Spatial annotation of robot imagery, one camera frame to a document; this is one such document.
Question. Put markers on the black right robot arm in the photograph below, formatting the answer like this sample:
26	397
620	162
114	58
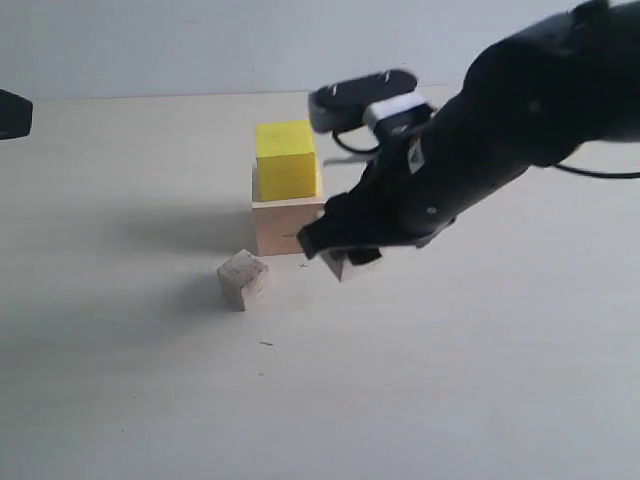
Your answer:
529	100

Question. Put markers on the yellow cube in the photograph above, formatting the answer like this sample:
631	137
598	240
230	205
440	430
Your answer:
286	160

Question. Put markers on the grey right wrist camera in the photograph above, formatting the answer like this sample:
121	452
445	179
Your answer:
363	101

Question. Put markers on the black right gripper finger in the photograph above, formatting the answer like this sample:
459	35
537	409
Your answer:
340	227
363	256

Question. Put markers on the medium striped wooden cube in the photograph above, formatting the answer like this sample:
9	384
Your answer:
342	268

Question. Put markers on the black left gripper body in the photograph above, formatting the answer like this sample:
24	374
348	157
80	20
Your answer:
16	116

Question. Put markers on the small wooden cube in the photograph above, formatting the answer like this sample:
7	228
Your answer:
243	279

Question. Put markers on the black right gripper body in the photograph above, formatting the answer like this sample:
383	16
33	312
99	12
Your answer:
426	174

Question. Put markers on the large plain wooden cube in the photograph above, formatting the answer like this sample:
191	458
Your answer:
277	223

